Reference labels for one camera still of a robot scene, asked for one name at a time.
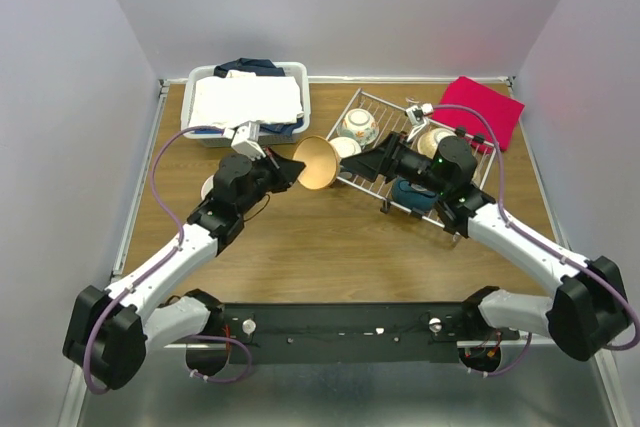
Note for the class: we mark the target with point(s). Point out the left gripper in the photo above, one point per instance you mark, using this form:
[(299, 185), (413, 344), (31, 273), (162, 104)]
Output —
[(285, 171)]

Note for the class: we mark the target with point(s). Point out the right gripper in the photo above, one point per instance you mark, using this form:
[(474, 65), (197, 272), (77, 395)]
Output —
[(383, 160)]

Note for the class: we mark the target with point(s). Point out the white floral bowl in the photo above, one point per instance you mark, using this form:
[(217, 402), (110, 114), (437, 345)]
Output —
[(359, 125)]

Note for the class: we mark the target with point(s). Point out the peach speckled bowl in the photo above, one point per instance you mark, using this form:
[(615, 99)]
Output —
[(321, 163)]

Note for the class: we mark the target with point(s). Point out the yellow dotted bowl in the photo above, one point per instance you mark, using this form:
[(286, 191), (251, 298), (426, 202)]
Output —
[(430, 139)]

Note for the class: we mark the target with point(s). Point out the red flower bowl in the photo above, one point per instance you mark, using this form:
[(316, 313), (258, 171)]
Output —
[(206, 187)]

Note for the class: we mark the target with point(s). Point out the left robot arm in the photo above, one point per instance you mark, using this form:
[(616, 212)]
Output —
[(111, 330)]

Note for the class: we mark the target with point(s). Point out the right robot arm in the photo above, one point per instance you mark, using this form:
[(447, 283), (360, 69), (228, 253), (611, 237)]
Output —
[(540, 257)]

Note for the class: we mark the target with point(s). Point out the teal white bowl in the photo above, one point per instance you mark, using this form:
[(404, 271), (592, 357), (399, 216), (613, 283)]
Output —
[(345, 147)]

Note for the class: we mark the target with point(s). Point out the blue glazed bowl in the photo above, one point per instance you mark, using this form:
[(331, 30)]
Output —
[(413, 198)]

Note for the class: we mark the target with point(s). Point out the white plastic laundry basket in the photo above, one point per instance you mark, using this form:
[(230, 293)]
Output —
[(212, 137)]

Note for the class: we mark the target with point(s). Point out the white folded towel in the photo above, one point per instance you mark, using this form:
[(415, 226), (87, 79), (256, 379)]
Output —
[(221, 103)]

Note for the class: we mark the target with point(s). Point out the dark blue clothing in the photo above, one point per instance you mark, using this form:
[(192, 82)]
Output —
[(250, 67)]

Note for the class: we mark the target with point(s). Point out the pink folded cloth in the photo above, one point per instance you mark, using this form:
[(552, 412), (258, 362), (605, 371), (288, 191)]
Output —
[(501, 112)]

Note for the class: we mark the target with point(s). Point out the silver wire dish rack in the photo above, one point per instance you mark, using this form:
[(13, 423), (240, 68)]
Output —
[(390, 117)]

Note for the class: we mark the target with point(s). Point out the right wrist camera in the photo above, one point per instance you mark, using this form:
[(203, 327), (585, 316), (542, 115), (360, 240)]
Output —
[(419, 114)]

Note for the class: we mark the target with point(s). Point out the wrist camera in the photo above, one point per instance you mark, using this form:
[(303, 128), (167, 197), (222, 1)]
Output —
[(419, 114), (244, 140)]

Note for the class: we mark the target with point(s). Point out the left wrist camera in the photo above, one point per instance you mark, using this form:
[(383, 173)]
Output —
[(244, 140)]

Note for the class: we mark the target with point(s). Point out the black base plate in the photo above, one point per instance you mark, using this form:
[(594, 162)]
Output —
[(338, 333)]

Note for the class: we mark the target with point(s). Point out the aluminium frame rail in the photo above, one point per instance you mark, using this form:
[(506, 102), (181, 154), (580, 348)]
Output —
[(76, 389)]

